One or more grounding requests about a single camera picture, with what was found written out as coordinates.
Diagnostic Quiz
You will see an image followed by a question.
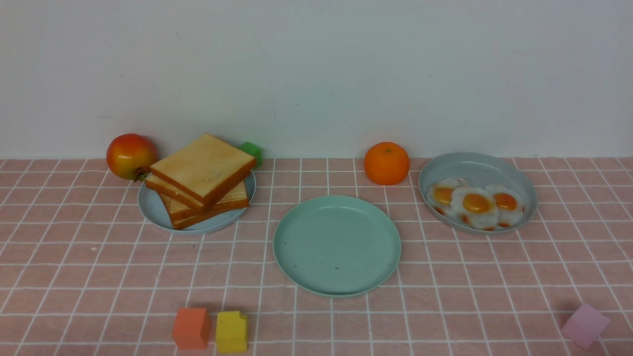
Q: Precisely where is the toast slice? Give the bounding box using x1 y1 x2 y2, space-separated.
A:
161 198 250 230
144 174 204 213
150 133 256 209
158 181 249 211

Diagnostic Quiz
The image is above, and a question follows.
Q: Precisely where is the fried egg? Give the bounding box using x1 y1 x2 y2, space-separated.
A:
484 184 525 228
427 178 469 218
450 186 499 231

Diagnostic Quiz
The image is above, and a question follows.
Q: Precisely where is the teal centre plate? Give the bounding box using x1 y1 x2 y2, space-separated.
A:
272 195 402 298

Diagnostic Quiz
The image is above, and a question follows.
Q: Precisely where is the orange mandarin fruit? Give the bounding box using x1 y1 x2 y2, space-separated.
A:
363 142 410 185

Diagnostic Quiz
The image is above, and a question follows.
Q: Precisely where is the green cube block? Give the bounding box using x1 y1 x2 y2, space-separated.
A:
239 141 263 168

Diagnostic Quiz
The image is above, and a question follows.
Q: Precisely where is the grey egg plate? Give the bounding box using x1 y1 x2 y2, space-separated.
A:
418 152 538 236

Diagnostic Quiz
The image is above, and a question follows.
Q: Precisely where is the blue-grey bread plate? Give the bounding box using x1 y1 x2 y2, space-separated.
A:
138 184 247 235

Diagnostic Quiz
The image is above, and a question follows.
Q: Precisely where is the yellow notched block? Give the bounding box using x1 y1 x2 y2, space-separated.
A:
215 311 248 354

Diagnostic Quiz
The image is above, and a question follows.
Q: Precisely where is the red yellow apple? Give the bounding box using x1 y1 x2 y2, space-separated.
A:
106 133 159 181

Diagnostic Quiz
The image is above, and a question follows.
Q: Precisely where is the orange cube block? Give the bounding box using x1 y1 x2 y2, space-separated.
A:
172 308 212 350

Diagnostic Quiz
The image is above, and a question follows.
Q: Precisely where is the pink cube block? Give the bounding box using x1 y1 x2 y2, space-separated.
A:
561 303 611 350

